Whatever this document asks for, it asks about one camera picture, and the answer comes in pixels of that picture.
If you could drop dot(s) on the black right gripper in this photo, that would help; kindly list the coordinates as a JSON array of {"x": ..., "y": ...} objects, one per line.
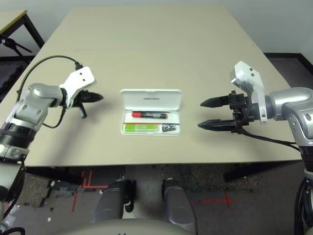
[{"x": 240, "y": 110}]

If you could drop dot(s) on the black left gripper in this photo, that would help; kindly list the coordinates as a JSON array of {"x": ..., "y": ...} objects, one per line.
[{"x": 80, "y": 100}]

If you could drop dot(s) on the black and white eraser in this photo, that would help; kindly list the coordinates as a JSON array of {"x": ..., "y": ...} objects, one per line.
[{"x": 169, "y": 128}]

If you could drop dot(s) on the green highlighter pen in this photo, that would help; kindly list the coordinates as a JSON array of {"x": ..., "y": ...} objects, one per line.
[{"x": 137, "y": 128}]

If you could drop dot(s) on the white plastic pencil case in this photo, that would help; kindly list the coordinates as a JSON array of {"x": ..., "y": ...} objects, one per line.
[{"x": 151, "y": 98}]

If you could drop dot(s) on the black whiteboard marker red cap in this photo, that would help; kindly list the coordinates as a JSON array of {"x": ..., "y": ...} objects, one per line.
[{"x": 151, "y": 115}]

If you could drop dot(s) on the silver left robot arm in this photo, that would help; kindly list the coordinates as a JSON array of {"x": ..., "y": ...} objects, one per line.
[{"x": 36, "y": 95}]

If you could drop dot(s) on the black table foot bar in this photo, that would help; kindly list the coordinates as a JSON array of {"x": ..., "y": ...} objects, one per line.
[
  {"x": 53, "y": 176},
  {"x": 238, "y": 172}
]

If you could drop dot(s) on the dark shaggy floor mat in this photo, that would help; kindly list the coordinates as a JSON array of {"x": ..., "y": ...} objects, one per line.
[
  {"x": 207, "y": 177},
  {"x": 9, "y": 76}
]

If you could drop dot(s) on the grey right robot leg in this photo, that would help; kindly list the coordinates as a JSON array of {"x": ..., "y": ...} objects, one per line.
[{"x": 176, "y": 200}]

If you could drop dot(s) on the grey robot leg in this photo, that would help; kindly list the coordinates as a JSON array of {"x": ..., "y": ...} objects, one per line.
[
  {"x": 110, "y": 200},
  {"x": 176, "y": 200}
]

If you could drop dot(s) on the black tripod stand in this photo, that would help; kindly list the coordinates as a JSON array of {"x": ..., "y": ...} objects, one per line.
[{"x": 11, "y": 44}]

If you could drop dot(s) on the grey left robot leg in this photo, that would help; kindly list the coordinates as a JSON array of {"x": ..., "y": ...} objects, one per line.
[{"x": 110, "y": 200}]

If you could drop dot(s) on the side table with black legs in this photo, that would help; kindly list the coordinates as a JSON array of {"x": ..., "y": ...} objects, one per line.
[{"x": 12, "y": 20}]

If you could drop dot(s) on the beige robot torso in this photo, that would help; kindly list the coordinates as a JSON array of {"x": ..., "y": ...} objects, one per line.
[{"x": 122, "y": 228}]

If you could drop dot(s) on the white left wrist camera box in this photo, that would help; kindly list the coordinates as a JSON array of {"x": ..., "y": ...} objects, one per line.
[{"x": 78, "y": 78}]

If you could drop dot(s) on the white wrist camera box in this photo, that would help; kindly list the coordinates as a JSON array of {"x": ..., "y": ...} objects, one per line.
[
  {"x": 78, "y": 78},
  {"x": 244, "y": 71}
]

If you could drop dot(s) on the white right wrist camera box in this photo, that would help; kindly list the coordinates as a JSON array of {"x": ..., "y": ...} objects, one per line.
[{"x": 244, "y": 71}]

